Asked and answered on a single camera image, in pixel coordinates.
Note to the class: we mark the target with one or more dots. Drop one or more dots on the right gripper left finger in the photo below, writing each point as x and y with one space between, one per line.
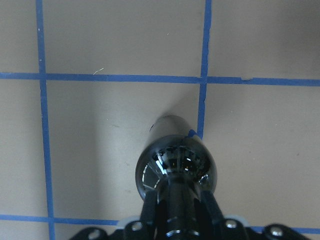
148 214

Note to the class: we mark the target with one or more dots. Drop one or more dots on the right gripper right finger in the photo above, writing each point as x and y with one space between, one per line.
211 207

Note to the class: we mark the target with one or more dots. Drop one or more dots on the black wine bottle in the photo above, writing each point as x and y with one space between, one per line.
177 165

